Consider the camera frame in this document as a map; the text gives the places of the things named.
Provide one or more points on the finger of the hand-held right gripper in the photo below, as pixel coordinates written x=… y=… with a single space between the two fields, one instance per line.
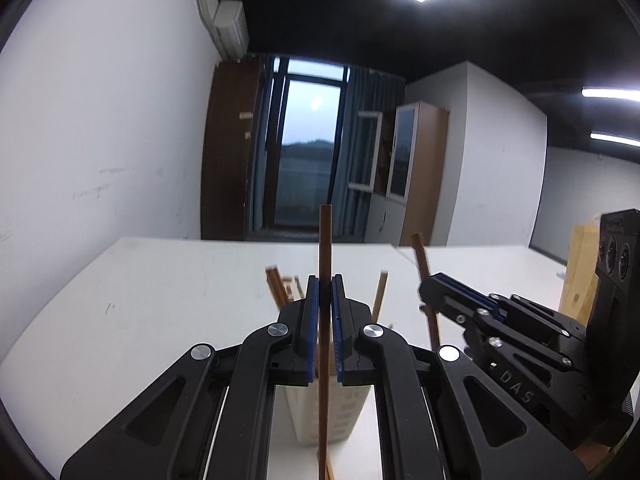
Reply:
x=530 y=315
x=450 y=305

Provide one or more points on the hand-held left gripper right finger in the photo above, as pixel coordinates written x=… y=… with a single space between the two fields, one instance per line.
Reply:
x=339 y=330

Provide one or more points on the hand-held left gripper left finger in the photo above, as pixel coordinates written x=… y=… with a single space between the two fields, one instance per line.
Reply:
x=311 y=330

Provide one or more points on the brown wooden chopstick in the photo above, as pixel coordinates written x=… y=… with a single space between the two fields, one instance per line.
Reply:
x=325 y=245
x=422 y=265
x=380 y=295
x=330 y=471
x=276 y=287

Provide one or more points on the cream plastic utensil holder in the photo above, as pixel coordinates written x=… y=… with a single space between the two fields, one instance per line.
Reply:
x=347 y=415

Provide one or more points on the brown paper bag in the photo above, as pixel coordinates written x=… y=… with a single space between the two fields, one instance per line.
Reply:
x=580 y=280

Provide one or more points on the wooden cabinet with glass door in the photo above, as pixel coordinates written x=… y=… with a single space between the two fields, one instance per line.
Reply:
x=422 y=180

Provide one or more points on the white framed window sash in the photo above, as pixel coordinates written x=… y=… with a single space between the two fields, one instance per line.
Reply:
x=377 y=155

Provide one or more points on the dark framed glass door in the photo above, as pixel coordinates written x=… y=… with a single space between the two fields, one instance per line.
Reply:
x=302 y=160

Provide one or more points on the dark brown wooden wardrobe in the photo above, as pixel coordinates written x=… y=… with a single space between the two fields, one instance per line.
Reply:
x=227 y=160

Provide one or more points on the blue grey curtain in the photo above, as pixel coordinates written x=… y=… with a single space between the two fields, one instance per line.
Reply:
x=367 y=95

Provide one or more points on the white air conditioner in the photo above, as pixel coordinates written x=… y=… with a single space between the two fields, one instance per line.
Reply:
x=229 y=27

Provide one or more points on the white pipe duct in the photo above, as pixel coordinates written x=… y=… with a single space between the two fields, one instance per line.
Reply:
x=204 y=0

